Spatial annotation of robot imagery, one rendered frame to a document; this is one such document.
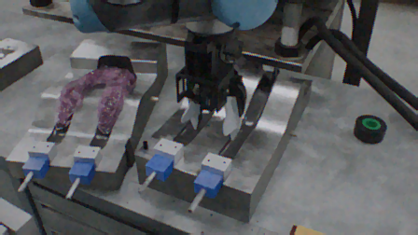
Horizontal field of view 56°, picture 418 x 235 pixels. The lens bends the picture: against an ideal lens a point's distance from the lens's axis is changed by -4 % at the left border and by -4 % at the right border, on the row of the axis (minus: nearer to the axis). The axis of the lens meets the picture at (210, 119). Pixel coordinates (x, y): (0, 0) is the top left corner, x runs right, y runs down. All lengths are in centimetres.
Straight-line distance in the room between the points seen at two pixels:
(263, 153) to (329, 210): 18
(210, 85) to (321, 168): 46
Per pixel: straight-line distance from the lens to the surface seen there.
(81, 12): 43
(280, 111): 96
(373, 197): 96
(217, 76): 61
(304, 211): 88
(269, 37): 159
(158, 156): 83
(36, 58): 144
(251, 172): 82
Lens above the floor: 146
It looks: 37 degrees down
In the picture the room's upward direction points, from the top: straight up
